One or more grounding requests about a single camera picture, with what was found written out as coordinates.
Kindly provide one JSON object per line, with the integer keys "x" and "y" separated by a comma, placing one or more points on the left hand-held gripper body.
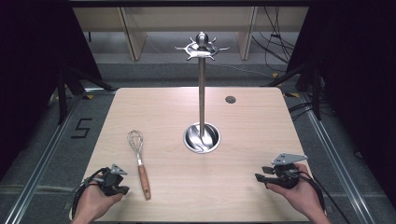
{"x": 109, "y": 182}

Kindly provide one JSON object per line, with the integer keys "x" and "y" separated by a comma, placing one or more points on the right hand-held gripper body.
{"x": 286, "y": 174}

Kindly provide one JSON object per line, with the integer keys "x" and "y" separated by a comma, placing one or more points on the person's left hand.
{"x": 92, "y": 202}

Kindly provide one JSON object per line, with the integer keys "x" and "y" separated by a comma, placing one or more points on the person's right hand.
{"x": 306, "y": 193}

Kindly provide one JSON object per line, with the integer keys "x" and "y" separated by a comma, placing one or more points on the yellow black floor tape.
{"x": 291, "y": 95}

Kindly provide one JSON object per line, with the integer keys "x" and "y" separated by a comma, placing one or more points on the black metal stand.
{"x": 317, "y": 93}
{"x": 62, "y": 93}

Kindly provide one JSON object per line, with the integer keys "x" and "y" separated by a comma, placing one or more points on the steel utensil stand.
{"x": 202, "y": 93}

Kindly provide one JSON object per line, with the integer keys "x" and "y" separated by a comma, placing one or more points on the black curtain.
{"x": 31, "y": 77}
{"x": 361, "y": 93}

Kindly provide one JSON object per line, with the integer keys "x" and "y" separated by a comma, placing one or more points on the aluminium floor rail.
{"x": 40, "y": 168}
{"x": 336, "y": 161}

